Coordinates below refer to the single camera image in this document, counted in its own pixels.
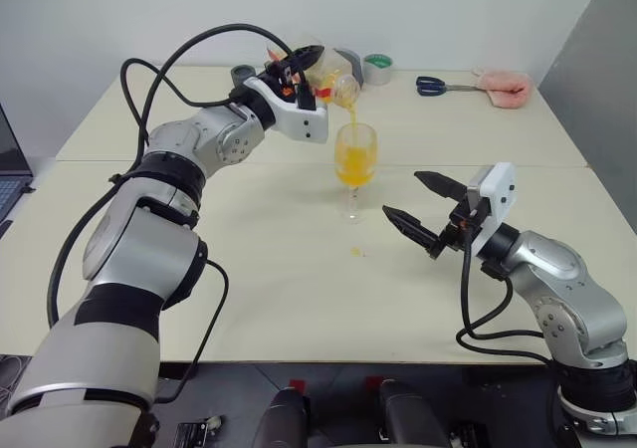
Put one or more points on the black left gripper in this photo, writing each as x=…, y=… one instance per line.
x=283, y=77

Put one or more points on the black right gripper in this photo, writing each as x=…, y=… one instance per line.
x=455, y=231

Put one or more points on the clear bottle with red tape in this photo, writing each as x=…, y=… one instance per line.
x=343, y=89

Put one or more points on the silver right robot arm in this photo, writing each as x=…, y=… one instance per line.
x=562, y=269

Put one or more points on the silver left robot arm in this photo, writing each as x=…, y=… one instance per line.
x=124, y=249

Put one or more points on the clear wine glass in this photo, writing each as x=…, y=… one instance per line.
x=354, y=164

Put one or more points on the dark grey round container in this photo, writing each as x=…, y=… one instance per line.
x=242, y=73

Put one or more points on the silver tape roll green core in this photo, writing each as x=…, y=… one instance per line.
x=378, y=72

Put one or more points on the pink cloth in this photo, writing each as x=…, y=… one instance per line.
x=507, y=87

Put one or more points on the grey partition panel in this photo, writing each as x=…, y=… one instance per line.
x=597, y=94

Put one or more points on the dark rounded shape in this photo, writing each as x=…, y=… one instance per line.
x=283, y=418
x=413, y=413

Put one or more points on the red tape strip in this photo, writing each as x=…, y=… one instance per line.
x=297, y=384

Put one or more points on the grey laptop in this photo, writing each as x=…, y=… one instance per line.
x=10, y=184

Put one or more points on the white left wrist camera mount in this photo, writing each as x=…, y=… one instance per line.
x=298, y=124

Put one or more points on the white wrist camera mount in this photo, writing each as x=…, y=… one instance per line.
x=298, y=124
x=497, y=194

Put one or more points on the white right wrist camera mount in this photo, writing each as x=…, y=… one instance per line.
x=497, y=194

